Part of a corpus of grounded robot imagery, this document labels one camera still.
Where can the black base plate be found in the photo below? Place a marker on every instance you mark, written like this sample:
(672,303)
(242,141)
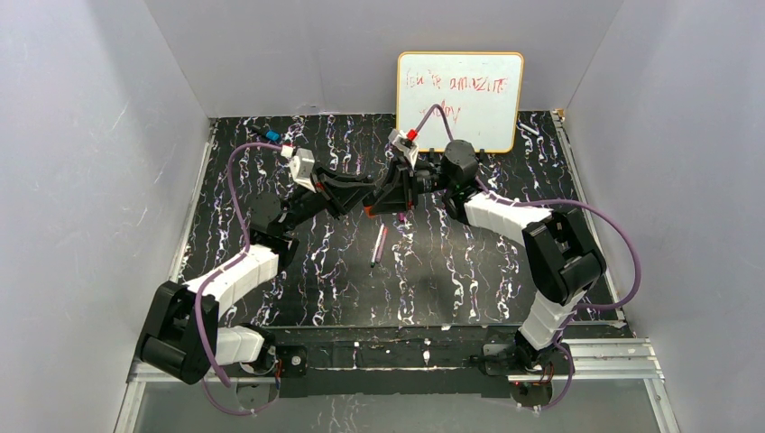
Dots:
(317,361)

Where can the small white pen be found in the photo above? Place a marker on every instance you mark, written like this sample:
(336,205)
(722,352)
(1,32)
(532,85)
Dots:
(529,129)

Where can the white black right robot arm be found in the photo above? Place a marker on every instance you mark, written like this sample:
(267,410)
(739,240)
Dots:
(564,259)

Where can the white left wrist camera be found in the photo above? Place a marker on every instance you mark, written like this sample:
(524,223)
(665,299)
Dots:
(301,164)

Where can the black orange highlighter pen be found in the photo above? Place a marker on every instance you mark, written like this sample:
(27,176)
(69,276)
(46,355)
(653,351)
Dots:
(368,208)

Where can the white green pen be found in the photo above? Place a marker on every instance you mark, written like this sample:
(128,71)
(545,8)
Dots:
(377,246)

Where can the orange framed whiteboard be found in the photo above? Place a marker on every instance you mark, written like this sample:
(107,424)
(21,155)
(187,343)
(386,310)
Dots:
(477,94)

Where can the pink white pen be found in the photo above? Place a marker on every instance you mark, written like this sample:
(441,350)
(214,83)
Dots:
(381,250)

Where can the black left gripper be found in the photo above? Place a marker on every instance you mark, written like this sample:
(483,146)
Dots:
(319,183)

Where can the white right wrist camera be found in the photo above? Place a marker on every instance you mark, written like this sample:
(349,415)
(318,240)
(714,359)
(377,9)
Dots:
(406,144)

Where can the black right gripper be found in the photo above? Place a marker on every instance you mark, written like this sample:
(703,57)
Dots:
(404,186)

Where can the blue black marker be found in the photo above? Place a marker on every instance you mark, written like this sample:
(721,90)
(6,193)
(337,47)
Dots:
(267,134)

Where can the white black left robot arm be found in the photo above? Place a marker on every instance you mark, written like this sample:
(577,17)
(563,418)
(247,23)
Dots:
(181,335)

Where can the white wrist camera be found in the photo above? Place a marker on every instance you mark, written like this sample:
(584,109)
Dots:
(406,144)
(301,164)

